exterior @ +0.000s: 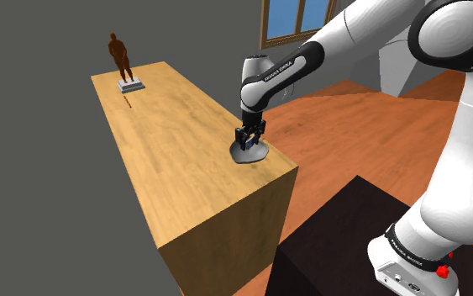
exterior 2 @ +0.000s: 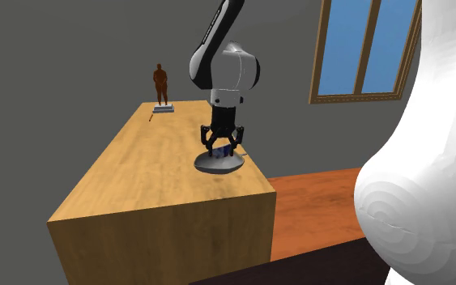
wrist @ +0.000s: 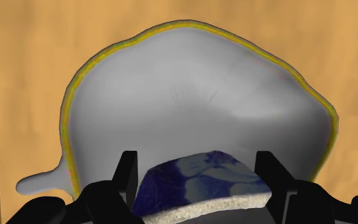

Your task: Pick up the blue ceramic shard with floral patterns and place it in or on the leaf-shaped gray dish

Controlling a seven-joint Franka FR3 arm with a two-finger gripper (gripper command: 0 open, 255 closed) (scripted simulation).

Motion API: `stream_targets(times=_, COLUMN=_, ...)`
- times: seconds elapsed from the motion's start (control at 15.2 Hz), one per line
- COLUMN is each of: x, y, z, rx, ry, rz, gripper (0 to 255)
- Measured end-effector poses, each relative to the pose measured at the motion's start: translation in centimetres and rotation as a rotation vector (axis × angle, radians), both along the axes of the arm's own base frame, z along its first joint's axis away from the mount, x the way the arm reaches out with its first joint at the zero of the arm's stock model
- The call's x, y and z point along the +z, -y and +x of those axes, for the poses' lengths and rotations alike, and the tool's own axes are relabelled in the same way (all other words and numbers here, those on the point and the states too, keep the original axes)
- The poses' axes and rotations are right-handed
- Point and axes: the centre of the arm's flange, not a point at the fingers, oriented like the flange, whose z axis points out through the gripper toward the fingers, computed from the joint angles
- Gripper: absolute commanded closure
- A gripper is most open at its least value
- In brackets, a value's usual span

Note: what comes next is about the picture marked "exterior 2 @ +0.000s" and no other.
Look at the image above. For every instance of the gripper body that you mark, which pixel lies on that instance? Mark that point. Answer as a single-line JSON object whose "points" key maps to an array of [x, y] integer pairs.
{"points": [[223, 118]]}

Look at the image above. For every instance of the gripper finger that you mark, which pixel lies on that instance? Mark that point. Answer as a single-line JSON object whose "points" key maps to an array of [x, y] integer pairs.
{"points": [[237, 138], [206, 136]]}

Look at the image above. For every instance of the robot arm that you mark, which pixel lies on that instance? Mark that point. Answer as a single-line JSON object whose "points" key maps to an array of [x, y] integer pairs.
{"points": [[429, 165]]}

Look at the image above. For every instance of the blue and white small object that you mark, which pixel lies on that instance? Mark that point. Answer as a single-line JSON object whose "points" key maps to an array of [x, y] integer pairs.
{"points": [[223, 151]]}

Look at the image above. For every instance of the grey shallow dish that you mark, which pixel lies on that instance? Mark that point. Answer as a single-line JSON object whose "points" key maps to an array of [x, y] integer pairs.
{"points": [[217, 165]]}

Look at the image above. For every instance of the light wooden table block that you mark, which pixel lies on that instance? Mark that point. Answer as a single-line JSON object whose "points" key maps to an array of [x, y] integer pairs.
{"points": [[152, 173]]}

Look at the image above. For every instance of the brown human figure statue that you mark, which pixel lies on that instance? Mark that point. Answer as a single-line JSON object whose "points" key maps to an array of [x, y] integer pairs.
{"points": [[160, 85]]}

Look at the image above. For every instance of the wooden framed window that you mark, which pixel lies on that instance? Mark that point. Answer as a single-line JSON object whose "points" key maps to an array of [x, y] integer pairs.
{"points": [[363, 47]]}

